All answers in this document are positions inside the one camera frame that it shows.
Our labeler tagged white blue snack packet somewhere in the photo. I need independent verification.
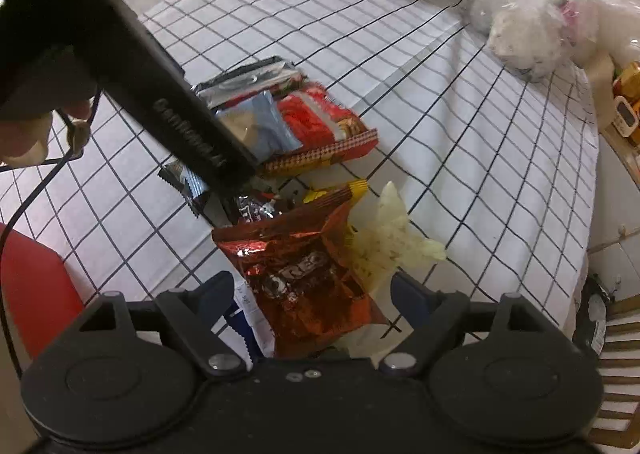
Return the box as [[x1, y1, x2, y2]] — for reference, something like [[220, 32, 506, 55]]
[[224, 280, 274, 362]]

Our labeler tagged pale cream snack packet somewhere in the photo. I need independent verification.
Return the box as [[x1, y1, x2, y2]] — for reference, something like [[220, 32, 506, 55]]
[[350, 181, 447, 295]]

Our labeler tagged red Oreo snack bag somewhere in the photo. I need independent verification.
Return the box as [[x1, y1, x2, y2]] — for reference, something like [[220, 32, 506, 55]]
[[213, 196, 386, 359]]

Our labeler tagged dark brown candy packet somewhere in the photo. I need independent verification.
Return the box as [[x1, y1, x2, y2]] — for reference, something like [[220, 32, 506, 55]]
[[222, 189, 295, 225]]

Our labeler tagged black chocolate snack packet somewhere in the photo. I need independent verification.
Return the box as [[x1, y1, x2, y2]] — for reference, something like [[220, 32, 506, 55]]
[[158, 159, 210, 217]]

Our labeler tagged yellow snack packet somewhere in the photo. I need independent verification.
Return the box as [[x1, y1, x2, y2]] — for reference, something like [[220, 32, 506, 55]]
[[303, 179, 369, 206]]

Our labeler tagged light blue snack packet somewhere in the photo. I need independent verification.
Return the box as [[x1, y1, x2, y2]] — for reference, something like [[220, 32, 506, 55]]
[[216, 92, 303, 163]]

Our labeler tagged left hand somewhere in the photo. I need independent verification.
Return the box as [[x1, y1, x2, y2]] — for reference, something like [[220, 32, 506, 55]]
[[1, 100, 94, 168]]

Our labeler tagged black bag on chair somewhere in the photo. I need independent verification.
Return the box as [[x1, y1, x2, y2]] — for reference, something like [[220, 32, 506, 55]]
[[573, 273, 616, 361]]

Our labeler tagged red box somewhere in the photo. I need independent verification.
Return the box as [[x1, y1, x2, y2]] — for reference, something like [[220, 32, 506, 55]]
[[1, 230, 84, 359]]

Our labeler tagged wooden slatted chair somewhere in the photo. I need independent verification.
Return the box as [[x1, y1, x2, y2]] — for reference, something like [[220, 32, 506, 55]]
[[588, 295, 639, 453]]

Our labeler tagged silver black snack packet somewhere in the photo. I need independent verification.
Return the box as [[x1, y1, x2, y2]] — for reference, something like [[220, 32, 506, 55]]
[[192, 56, 306, 110]]

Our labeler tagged black white checkered tablecloth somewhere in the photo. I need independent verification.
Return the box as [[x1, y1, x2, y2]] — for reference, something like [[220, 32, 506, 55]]
[[1, 0, 598, 326]]

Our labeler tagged white kitchen timer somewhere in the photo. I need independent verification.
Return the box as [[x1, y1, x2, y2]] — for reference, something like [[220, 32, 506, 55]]
[[613, 96, 639, 138]]

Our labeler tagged clear plastic bag of items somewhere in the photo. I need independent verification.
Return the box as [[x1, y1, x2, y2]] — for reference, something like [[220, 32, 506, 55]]
[[469, 0, 639, 81]]

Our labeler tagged black cable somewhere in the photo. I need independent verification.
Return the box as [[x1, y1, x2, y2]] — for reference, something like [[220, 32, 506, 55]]
[[0, 88, 104, 380]]

